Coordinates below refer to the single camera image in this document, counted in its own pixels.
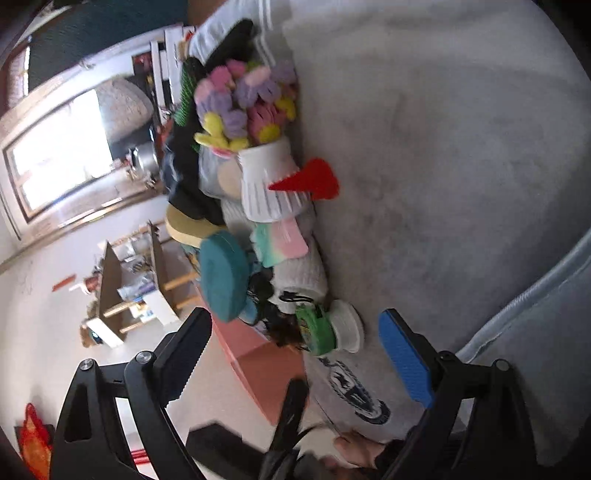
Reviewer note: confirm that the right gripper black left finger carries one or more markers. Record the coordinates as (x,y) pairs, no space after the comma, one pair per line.
(89,441)

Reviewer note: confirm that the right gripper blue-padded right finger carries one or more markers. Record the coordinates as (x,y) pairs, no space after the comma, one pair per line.
(475,423)

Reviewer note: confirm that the teal round cushion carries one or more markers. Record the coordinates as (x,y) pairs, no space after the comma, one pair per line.
(224,275)

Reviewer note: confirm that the light blue bedsheet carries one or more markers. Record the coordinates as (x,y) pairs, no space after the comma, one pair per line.
(544,333)

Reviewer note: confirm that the bare foot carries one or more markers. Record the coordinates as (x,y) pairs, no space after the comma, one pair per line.
(358,450)

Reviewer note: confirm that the wooden shelf rack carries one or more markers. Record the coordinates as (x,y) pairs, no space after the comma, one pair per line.
(131,288)

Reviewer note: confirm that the white ribbed lid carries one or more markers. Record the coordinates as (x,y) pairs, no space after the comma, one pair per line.
(347,326)

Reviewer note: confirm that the yellow black striped cloth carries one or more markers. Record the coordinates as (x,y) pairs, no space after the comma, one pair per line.
(188,231)

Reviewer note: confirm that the black garment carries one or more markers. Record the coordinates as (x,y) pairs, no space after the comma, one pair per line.
(180,164)

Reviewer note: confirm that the pastel pink green pouch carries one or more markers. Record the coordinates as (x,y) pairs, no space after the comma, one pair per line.
(277,242)

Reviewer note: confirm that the red cone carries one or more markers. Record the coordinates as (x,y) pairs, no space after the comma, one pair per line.
(316,178)

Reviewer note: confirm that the grey blanket with emblem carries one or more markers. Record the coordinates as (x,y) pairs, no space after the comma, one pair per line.
(460,134)

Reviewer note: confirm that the round wooden disc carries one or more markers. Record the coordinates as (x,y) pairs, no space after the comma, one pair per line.
(229,177)

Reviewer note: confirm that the white ribbed pot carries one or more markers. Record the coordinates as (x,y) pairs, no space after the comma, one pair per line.
(262,166)

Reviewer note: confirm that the green black glove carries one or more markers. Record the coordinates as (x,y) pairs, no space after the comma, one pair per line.
(192,72)

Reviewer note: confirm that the red orange wall ornament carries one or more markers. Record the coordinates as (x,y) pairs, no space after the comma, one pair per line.
(35,445)

